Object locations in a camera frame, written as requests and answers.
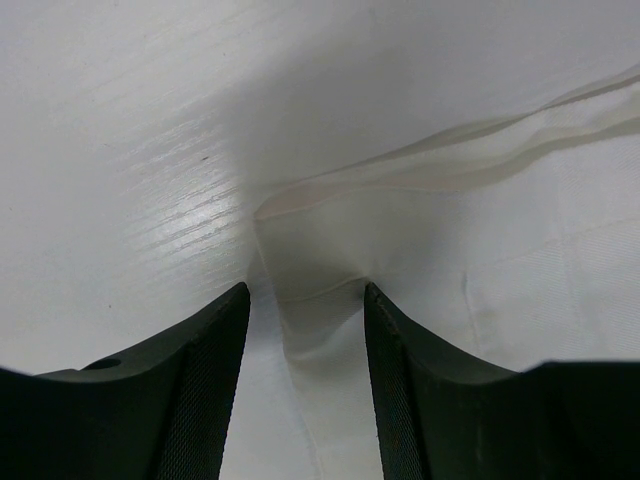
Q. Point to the white pleated skirt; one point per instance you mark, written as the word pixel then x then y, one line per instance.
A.
pixel 514 238

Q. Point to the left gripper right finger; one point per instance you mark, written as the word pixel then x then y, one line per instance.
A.
pixel 442 413

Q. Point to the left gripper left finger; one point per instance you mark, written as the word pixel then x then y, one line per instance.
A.
pixel 157 410

